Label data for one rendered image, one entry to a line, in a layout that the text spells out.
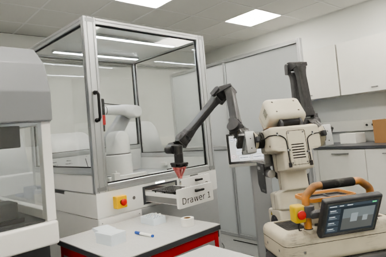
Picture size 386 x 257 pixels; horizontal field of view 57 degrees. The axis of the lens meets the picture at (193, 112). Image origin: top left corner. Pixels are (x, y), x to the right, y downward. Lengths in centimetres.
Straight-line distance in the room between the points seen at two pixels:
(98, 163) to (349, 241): 136
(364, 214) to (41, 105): 146
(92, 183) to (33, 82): 72
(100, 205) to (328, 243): 125
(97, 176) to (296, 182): 111
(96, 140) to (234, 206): 247
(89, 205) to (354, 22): 445
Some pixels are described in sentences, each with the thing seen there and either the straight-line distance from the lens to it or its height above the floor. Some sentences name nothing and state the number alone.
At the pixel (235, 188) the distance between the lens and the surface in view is 421.
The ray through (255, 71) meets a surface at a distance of 393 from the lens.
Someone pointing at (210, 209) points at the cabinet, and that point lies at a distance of 279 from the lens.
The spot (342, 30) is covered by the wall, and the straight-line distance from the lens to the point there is 569.
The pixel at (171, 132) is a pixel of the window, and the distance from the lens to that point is 252.
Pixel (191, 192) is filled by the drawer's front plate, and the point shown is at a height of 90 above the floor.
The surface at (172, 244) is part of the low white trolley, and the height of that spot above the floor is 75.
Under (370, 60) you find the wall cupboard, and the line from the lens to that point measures 508.
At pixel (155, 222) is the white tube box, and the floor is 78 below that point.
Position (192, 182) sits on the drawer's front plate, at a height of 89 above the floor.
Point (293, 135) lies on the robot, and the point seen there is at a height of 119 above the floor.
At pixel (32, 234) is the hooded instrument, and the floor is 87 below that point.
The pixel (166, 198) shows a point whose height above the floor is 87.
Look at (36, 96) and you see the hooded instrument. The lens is 177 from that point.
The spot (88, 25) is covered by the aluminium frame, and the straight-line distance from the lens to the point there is 227.
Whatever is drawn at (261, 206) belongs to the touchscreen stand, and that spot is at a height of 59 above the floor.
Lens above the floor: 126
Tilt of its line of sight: 3 degrees up
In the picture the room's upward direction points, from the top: 5 degrees counter-clockwise
